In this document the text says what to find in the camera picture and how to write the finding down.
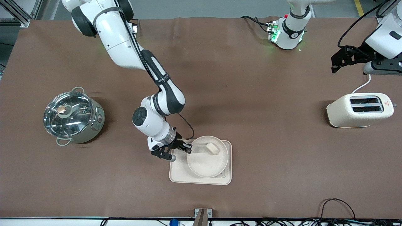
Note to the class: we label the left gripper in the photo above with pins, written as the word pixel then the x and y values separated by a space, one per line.
pixel 365 51

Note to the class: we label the glass pot lid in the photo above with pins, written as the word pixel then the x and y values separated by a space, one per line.
pixel 72 122

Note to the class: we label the steel pot with glass lid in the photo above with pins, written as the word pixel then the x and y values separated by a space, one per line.
pixel 94 128

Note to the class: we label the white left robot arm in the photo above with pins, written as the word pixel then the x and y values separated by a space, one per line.
pixel 292 34

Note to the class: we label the blue round cap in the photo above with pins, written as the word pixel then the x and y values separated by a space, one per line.
pixel 173 223

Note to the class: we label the cream two-slot toaster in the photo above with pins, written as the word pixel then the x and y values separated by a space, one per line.
pixel 342 113

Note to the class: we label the aluminium frame profile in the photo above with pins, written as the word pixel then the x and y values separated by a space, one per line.
pixel 19 14

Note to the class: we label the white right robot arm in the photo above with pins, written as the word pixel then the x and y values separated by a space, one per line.
pixel 113 34

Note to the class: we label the brown table cover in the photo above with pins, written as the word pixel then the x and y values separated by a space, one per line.
pixel 251 94

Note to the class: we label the white steamed bun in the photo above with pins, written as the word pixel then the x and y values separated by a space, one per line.
pixel 213 149

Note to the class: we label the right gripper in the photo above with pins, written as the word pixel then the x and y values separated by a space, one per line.
pixel 177 140

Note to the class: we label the cream round bowl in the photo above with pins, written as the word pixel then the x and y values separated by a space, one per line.
pixel 204 163

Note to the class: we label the metal table edge bracket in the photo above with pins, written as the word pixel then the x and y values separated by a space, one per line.
pixel 202 218

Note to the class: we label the cream rabbit-print tray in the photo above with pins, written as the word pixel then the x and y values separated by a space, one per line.
pixel 176 175

